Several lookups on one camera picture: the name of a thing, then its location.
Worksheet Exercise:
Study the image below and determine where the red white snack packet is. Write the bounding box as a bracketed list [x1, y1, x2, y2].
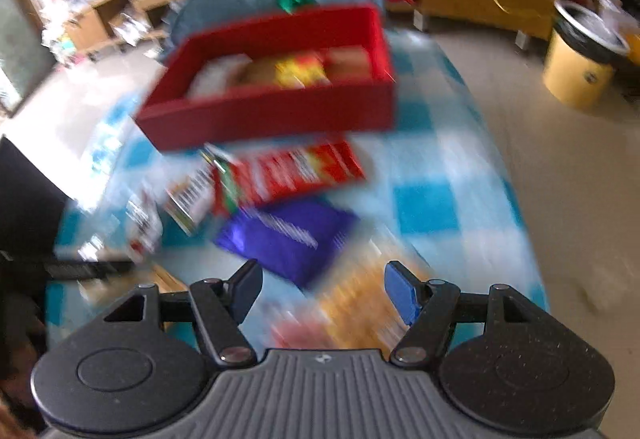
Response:
[272, 319, 341, 350]

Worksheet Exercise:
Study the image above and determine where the yellow red snack packet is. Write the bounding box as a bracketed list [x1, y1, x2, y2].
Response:
[272, 52, 333, 90]

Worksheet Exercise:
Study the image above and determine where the red cardboard box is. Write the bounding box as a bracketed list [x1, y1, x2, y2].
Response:
[135, 5, 398, 152]

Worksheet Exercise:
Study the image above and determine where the clear pale biscuit packet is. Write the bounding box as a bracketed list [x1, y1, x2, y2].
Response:
[187, 54, 251, 97]

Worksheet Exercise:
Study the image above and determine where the blue cushion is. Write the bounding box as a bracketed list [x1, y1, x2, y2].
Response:
[167, 0, 386, 50]

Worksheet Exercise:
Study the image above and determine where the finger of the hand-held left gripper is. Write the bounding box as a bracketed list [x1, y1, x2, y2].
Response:
[45, 258, 135, 281]

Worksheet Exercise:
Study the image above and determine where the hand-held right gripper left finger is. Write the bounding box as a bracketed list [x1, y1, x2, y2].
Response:
[102, 259, 263, 366]

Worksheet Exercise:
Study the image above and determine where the white barcode snack packet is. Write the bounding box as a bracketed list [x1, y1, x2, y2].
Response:
[165, 164, 226, 237]

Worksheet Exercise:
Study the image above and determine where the long wooden shelf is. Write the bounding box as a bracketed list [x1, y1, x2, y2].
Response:
[10, 0, 301, 65]

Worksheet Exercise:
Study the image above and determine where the dark blue biscuit packet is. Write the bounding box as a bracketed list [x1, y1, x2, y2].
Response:
[212, 199, 361, 290]

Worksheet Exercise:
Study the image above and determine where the small white snack packet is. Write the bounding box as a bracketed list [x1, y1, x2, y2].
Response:
[125, 186, 166, 255]

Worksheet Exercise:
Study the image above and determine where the blue white checkered tablecloth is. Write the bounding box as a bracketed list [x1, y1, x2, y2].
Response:
[45, 26, 551, 355]

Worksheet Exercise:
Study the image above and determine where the yellow trash bin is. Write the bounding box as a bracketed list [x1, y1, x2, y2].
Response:
[542, 0, 631, 110]

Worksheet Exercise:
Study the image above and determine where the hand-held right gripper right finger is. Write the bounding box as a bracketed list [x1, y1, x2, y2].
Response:
[384, 261, 546, 367]

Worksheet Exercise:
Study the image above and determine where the gold snack packet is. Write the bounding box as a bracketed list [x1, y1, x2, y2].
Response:
[320, 229, 433, 350]

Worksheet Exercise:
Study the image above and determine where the black furniture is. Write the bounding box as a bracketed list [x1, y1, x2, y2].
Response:
[0, 134, 68, 300]

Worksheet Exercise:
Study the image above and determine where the small brown snack packet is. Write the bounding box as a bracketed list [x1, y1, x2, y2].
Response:
[235, 59, 281, 87]

